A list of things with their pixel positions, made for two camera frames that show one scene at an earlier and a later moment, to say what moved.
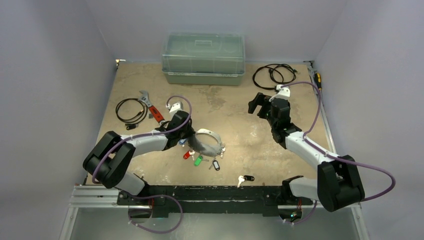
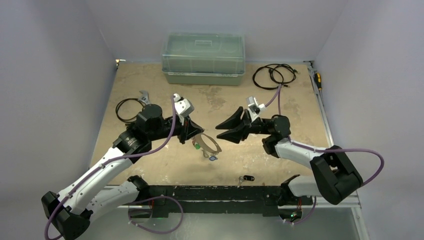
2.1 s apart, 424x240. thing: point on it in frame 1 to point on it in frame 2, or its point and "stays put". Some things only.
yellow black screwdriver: [317, 80] stays put
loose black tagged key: [245, 177] stays put
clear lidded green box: [200, 58] stays put
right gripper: [265, 108] to [247, 124]
